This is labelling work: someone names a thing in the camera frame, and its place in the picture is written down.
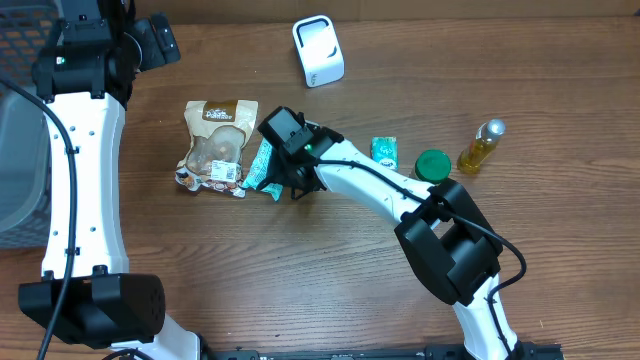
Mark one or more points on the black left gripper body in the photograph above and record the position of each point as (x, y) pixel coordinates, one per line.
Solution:
(163, 38)

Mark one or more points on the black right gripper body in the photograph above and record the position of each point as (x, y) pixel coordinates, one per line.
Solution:
(283, 173)

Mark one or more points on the teal snack packet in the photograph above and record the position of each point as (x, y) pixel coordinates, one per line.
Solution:
(258, 172)

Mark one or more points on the green white tissue pack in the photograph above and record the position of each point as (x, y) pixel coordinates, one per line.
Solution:
(384, 151)

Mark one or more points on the brown and white snack bag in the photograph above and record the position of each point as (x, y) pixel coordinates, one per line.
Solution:
(219, 132)

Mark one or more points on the green lid seasoning jar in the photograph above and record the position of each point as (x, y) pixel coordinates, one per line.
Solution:
(433, 166)

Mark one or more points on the yellow dish soap bottle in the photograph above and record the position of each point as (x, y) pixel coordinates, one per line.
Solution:
(485, 142)

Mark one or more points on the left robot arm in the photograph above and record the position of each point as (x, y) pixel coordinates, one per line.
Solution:
(87, 293)

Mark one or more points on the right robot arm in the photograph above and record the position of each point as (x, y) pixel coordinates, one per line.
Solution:
(448, 243)

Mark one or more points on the white barcode scanner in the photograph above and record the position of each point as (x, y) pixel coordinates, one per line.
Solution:
(319, 51)

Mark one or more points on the grey plastic mesh basket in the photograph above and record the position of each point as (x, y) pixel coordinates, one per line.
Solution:
(25, 159)

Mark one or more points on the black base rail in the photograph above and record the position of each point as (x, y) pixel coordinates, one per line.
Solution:
(531, 351)

